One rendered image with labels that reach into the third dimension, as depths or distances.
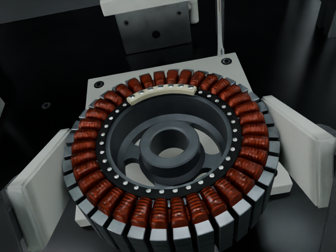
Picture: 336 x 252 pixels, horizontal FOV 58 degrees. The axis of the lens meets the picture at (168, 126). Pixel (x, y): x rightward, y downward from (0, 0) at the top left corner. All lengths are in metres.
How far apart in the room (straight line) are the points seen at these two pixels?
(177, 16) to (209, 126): 0.17
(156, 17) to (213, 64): 0.08
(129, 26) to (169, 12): 0.04
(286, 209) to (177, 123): 0.10
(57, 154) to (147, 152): 0.05
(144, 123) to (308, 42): 0.22
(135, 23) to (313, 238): 0.25
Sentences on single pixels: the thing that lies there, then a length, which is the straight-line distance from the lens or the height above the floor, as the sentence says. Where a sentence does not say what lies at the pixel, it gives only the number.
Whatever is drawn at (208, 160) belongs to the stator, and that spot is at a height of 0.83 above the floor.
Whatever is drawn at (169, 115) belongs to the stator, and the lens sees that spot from 0.19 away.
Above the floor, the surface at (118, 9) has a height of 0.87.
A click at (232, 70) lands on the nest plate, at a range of 0.29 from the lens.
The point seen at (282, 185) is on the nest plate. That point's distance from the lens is 0.22.
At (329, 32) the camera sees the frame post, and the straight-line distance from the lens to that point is 0.36.
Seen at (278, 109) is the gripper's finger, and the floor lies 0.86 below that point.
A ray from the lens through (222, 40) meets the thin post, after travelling 0.30.
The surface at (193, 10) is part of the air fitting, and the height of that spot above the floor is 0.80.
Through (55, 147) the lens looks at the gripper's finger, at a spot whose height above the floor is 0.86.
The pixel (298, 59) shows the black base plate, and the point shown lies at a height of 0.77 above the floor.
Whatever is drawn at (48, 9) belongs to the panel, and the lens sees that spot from 0.49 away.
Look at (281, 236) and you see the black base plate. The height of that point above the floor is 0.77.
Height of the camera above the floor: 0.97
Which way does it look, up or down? 49 degrees down
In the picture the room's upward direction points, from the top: 12 degrees counter-clockwise
